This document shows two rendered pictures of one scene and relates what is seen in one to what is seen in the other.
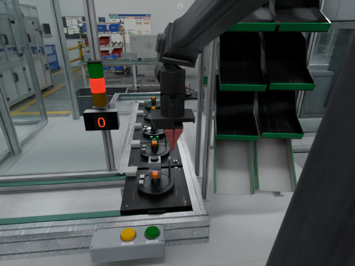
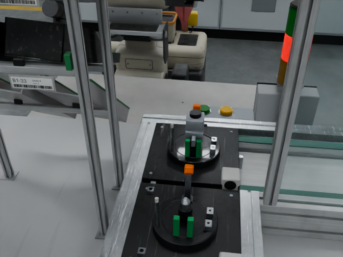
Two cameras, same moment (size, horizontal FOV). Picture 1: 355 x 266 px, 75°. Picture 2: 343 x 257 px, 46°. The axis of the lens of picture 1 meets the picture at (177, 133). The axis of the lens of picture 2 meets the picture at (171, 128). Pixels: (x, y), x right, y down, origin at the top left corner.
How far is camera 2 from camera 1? 1.57 m
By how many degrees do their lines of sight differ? 119
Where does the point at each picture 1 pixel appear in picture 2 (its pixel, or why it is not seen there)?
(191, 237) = not seen: hidden behind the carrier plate
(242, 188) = not seen: hidden behind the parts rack
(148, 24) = not seen: outside the picture
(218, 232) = (128, 145)
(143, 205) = (211, 129)
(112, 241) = (239, 110)
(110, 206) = (254, 163)
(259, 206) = (55, 162)
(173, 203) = (176, 127)
